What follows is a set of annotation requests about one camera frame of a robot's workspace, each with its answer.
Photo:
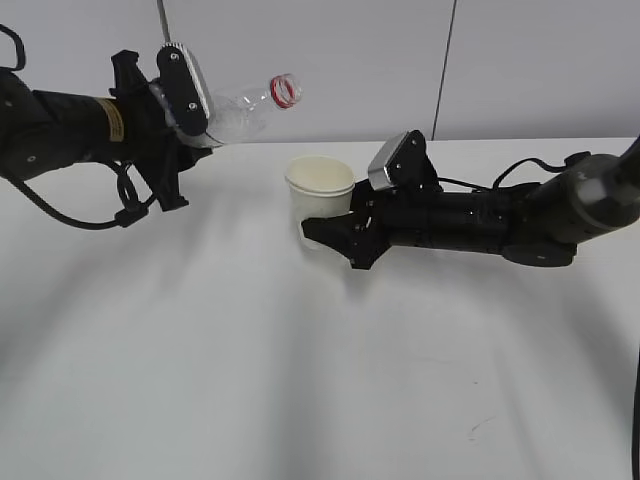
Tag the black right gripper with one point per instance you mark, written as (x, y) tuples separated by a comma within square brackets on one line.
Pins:
[(432, 219)]

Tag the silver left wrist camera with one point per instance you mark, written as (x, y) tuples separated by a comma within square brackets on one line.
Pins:
[(184, 88)]

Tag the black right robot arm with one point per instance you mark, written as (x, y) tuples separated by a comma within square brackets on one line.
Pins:
[(541, 224)]

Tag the white paper cup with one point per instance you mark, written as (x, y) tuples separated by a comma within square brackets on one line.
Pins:
[(320, 187)]

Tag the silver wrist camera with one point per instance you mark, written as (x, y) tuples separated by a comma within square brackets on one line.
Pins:
[(184, 88), (402, 162)]

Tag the Nongfu Spring water bottle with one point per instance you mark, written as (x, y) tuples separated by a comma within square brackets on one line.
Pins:
[(237, 114)]

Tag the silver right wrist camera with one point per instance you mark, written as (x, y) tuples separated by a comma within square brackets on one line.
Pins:
[(402, 162)]

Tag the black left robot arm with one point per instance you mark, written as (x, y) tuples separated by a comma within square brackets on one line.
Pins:
[(42, 131)]

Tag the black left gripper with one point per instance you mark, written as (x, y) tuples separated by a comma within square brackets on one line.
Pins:
[(161, 148)]

